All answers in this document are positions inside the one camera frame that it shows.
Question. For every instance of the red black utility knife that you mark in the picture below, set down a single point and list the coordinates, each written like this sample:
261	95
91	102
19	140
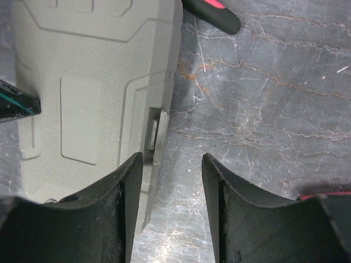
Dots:
306	197

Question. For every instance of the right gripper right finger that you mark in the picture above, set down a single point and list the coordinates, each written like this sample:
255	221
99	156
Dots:
250	224

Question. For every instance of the grey plastic tool case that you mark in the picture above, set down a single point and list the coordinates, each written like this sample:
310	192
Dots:
104	74

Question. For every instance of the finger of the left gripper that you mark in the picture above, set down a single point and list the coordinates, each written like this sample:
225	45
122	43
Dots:
17	104

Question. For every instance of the red black pliers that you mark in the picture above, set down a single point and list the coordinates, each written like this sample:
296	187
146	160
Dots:
214	13

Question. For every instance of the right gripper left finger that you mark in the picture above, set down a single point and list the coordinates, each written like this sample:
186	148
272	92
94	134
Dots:
95	224

